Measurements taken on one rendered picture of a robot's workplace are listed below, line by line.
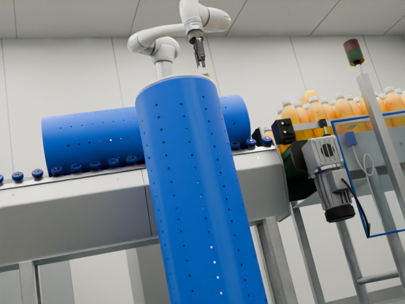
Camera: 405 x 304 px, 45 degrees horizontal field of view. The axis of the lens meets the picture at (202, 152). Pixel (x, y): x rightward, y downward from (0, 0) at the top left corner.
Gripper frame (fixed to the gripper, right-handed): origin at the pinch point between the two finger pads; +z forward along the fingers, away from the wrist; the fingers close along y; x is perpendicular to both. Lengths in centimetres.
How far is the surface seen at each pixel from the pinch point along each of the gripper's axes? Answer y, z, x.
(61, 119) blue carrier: 13, 22, -67
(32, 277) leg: 11, 84, -84
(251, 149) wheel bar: 11.1, 46.9, 10.6
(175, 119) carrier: 67, 52, -29
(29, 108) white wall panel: -260, -119, -119
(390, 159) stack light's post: 36, 67, 57
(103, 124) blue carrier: 15, 28, -50
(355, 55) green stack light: 38, 21, 56
